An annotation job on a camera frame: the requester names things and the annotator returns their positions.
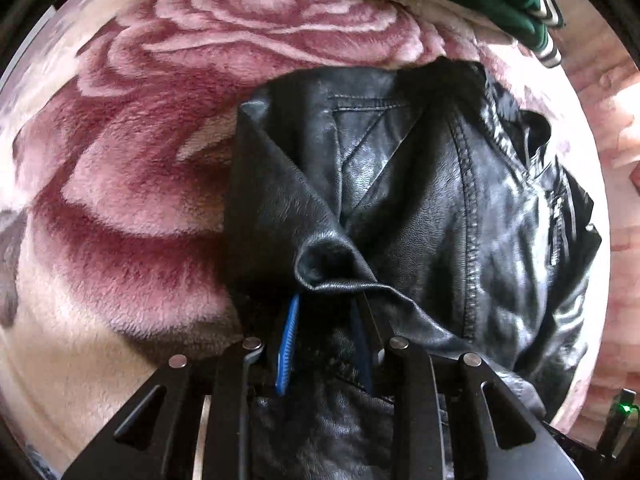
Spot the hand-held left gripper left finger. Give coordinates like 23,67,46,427
62,294,301,480

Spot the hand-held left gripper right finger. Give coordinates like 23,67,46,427
350,296,586,480

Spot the pink rose printed blanket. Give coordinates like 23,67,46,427
0,0,623,480

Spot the black leather jacket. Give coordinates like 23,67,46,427
222,57,603,480

